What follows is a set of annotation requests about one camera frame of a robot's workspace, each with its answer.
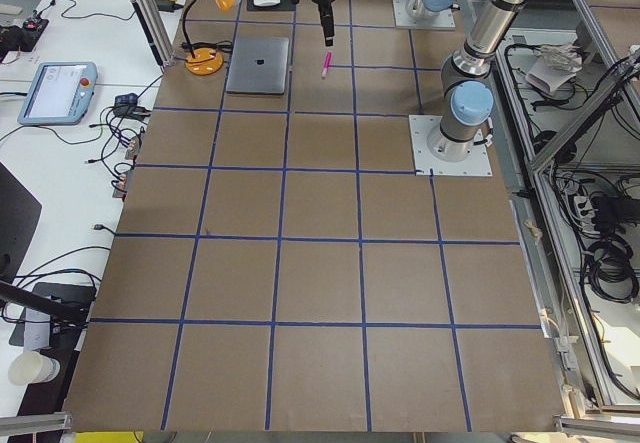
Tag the grey closed laptop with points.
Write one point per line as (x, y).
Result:
(258, 65)

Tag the black mousepad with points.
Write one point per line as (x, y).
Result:
(284, 6)

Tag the white paper cup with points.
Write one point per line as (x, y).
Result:
(32, 368)

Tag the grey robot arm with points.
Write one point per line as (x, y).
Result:
(430, 14)
(468, 100)

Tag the black power adapter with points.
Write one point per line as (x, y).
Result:
(169, 6)

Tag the blue teach pendant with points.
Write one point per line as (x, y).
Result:
(60, 94)

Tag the orange desk lamp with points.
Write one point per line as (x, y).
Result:
(205, 55)

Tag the white computer mouse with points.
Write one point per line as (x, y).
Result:
(266, 3)

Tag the pink marker pen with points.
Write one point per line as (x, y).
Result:
(326, 64)

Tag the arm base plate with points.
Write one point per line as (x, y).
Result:
(435, 155)
(401, 18)

